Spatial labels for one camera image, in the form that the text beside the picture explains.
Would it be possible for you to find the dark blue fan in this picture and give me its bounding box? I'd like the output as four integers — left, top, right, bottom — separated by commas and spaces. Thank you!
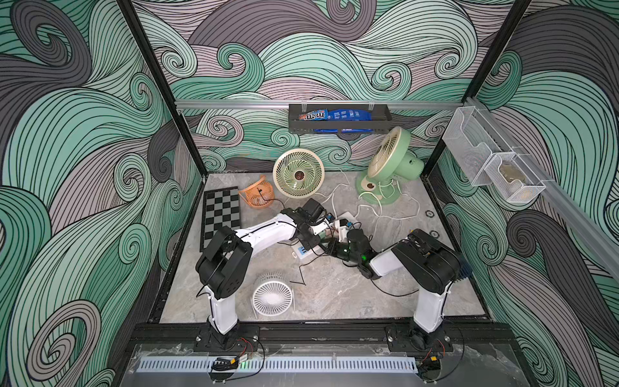
456, 261, 473, 282

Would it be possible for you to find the black white chessboard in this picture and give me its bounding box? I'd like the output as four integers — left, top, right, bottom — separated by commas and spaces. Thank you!
199, 186, 241, 252

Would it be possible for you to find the perforated white metal strip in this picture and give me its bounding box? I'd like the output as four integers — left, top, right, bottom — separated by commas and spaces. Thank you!
135, 356, 418, 374

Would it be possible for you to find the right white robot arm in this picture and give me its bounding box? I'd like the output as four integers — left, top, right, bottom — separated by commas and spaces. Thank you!
326, 228, 463, 334

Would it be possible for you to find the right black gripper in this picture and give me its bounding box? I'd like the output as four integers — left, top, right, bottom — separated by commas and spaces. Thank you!
321, 235, 363, 264

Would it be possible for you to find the green pedestal desk fan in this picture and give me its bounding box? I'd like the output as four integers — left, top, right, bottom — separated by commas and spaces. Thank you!
356, 127, 425, 205

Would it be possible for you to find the black wall basket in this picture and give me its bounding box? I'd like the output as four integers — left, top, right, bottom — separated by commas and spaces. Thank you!
288, 103, 396, 134

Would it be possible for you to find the blue candy packet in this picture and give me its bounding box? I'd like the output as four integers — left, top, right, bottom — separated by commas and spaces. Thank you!
298, 109, 372, 122

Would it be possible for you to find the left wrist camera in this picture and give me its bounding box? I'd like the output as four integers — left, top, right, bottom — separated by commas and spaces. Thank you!
301, 198, 333, 235

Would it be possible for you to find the black white fan cable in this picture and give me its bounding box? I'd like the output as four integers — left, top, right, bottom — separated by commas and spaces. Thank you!
289, 255, 325, 287

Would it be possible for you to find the clear plastic wall bin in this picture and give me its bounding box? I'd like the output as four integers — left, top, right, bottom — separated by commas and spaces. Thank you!
443, 106, 546, 205

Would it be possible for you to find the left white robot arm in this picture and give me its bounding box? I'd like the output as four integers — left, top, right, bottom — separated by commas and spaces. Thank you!
196, 209, 328, 335

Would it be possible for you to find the white power strip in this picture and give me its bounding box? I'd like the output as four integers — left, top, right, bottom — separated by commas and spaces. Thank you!
290, 211, 361, 262

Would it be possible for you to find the round green cream fan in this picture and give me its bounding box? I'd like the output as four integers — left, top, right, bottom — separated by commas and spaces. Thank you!
272, 148, 325, 199

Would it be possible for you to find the white pedestal fan cable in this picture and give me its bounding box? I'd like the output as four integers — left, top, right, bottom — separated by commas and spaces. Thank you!
355, 181, 422, 221

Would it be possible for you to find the white small desk fan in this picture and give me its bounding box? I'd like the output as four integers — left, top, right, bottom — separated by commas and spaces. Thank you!
251, 272, 295, 317

